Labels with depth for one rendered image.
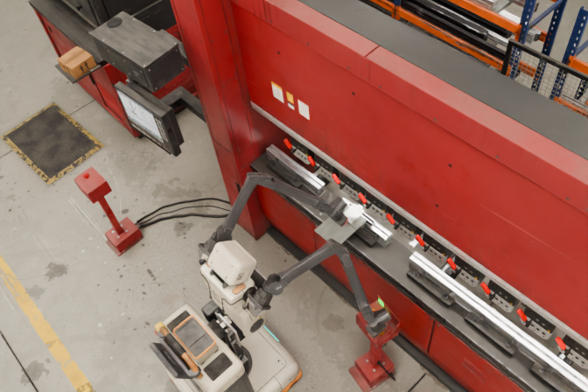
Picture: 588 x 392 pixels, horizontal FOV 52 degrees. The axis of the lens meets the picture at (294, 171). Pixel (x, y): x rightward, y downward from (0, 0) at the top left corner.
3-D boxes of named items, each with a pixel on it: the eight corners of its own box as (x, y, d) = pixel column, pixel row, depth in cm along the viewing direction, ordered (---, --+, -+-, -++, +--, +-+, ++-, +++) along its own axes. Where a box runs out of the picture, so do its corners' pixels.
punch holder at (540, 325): (519, 320, 291) (526, 305, 278) (528, 309, 295) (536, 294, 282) (546, 341, 284) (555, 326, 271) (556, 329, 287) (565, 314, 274)
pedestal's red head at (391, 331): (355, 322, 353) (355, 309, 339) (377, 308, 357) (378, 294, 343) (376, 349, 341) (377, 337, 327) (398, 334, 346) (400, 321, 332)
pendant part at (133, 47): (132, 132, 404) (87, 31, 338) (159, 111, 415) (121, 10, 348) (181, 168, 381) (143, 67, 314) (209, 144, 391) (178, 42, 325)
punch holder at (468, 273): (451, 270, 311) (455, 255, 298) (461, 260, 314) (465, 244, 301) (475, 289, 304) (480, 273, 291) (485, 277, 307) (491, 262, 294)
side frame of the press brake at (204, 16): (235, 223, 484) (161, -25, 304) (310, 162, 516) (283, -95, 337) (255, 241, 472) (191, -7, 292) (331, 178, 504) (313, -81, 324)
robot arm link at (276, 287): (335, 231, 310) (339, 239, 300) (348, 250, 314) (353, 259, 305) (263, 278, 312) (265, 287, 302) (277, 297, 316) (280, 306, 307)
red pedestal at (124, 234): (105, 242, 484) (66, 180, 419) (130, 223, 493) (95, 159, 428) (118, 256, 474) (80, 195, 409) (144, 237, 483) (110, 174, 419)
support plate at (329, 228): (314, 231, 356) (314, 230, 355) (344, 204, 366) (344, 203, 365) (336, 248, 347) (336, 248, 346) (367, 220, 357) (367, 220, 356)
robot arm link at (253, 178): (248, 164, 325) (251, 171, 316) (270, 174, 330) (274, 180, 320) (213, 234, 334) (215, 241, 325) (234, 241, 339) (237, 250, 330)
